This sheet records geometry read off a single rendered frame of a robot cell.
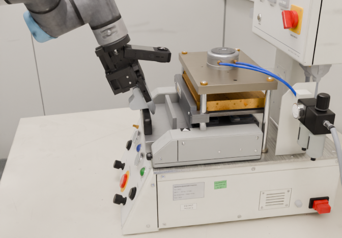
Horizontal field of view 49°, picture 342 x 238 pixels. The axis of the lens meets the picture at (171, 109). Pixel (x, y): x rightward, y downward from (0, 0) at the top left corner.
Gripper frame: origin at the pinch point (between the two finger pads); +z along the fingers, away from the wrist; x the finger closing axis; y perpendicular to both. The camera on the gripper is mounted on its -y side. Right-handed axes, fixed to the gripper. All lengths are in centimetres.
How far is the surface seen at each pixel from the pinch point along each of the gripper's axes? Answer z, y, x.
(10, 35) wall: -15, 70, -140
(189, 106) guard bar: -2.0, -8.3, 10.8
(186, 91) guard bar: -2.1, -9.1, 2.6
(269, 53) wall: 35, -58, -87
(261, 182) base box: 20.6, -17.4, 17.1
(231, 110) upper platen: 3.3, -17.1, 10.0
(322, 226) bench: 37, -28, 21
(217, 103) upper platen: 0.2, -14.6, 10.3
